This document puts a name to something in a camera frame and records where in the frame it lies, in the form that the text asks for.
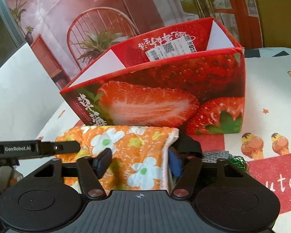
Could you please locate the grey knitted cloth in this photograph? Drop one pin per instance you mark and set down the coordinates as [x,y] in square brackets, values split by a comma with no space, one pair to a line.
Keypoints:
[213,156]

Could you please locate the green mesh net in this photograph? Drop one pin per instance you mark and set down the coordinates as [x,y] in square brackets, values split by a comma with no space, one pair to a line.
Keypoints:
[239,162]

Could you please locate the white shipping label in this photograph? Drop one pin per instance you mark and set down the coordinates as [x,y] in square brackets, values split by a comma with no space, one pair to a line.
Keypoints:
[180,46]

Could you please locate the red strawberry cardboard box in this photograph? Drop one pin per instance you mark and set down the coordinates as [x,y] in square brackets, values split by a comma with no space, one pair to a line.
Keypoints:
[199,93]

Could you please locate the orange floral cloth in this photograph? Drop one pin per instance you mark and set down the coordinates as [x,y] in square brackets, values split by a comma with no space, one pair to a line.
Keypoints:
[139,154]

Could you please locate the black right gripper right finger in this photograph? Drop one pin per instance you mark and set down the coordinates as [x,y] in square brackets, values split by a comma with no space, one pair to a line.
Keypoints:
[185,161]

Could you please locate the cartoon print tablecloth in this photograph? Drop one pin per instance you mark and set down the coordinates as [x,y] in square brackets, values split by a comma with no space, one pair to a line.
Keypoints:
[264,141]

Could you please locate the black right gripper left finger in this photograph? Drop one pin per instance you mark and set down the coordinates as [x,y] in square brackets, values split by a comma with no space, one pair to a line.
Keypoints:
[91,170]

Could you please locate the printed room backdrop poster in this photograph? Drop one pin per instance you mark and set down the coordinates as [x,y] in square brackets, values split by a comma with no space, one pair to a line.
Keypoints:
[66,34]

